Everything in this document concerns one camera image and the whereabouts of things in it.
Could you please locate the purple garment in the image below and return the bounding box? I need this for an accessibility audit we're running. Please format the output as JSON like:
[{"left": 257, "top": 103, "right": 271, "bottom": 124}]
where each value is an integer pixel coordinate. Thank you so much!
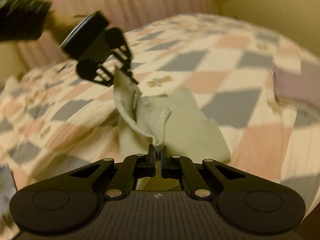
[{"left": 272, "top": 67, "right": 319, "bottom": 110}]

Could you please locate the light green garment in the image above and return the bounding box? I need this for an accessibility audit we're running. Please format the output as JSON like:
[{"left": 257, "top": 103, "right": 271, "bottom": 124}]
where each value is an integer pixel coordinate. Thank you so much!
[{"left": 113, "top": 65, "right": 232, "bottom": 190}]

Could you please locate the patchwork checkered quilt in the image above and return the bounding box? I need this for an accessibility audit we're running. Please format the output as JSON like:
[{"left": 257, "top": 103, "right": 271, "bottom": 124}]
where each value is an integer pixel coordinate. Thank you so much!
[{"left": 1, "top": 14, "right": 319, "bottom": 212}]

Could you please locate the pink curtain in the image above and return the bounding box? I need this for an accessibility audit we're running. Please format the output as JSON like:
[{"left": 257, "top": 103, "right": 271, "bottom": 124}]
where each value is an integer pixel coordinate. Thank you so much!
[{"left": 1, "top": 0, "right": 218, "bottom": 75}]

